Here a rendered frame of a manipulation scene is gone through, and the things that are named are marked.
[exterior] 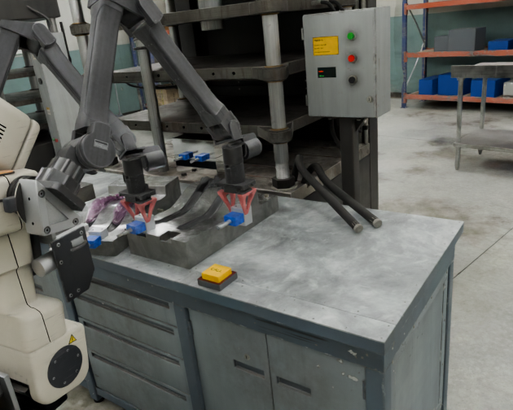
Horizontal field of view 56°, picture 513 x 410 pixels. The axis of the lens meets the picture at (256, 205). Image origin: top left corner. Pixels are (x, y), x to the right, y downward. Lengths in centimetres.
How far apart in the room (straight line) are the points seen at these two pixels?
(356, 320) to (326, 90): 109
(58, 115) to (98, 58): 460
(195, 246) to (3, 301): 54
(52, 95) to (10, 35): 417
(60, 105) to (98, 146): 469
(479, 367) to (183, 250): 144
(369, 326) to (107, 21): 91
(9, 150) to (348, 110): 129
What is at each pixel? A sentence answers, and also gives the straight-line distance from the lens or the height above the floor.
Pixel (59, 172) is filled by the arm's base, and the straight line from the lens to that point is 105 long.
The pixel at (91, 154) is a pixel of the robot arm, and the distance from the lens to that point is 107.
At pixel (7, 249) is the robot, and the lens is 120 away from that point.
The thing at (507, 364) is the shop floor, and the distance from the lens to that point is 243.
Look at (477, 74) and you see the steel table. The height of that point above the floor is 87.
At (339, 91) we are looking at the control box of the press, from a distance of 199.
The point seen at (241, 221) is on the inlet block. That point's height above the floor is 93.
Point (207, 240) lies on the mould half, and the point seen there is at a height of 85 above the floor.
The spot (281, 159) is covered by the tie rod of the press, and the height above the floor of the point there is 92.
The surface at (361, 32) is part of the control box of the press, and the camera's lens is 193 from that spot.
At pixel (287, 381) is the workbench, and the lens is 147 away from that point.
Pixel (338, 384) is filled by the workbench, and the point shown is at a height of 58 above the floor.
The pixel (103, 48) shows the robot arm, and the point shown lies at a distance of 119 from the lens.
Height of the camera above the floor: 147
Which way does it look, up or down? 21 degrees down
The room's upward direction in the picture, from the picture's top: 6 degrees counter-clockwise
